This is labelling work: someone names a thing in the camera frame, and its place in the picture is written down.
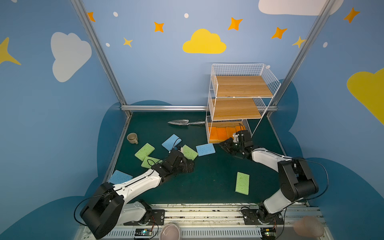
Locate blue sponge left centre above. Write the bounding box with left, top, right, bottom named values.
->
left=162, top=134, right=182, bottom=151

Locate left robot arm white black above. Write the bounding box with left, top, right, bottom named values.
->
left=80, top=150, right=195, bottom=240

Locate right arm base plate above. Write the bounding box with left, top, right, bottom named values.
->
left=240, top=207, right=284, bottom=225

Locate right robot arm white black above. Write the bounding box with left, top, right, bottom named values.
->
left=219, top=130, right=330, bottom=224

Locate beige ceramic mug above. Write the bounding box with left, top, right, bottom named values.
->
left=127, top=133, right=139, bottom=145

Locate green circuit board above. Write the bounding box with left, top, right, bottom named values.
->
left=260, top=228, right=277, bottom=240
left=134, top=229, right=153, bottom=240

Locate white wire wooden shelf rack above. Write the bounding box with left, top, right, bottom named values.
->
left=205, top=63, right=281, bottom=144

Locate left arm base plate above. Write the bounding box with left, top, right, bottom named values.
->
left=124, top=210, right=165, bottom=226

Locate green sponge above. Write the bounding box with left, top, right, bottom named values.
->
left=235, top=172, right=250, bottom=195
left=135, top=143, right=155, bottom=161
left=181, top=145, right=198, bottom=161
left=141, top=156, right=162, bottom=169

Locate left green circuit board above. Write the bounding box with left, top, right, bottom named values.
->
left=134, top=229, right=153, bottom=240

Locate blue sponge near shelf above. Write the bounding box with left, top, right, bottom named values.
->
left=196, top=144, right=216, bottom=157

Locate silver metal scoop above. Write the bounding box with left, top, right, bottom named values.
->
left=168, top=120, right=206, bottom=126

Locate pink bowl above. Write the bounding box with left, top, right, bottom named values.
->
left=159, top=223, right=182, bottom=240

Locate blue sponge at left edge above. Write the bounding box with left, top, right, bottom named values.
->
left=108, top=170, right=133, bottom=185

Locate right green circuit board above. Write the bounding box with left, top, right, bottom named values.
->
left=260, top=228, right=277, bottom=240

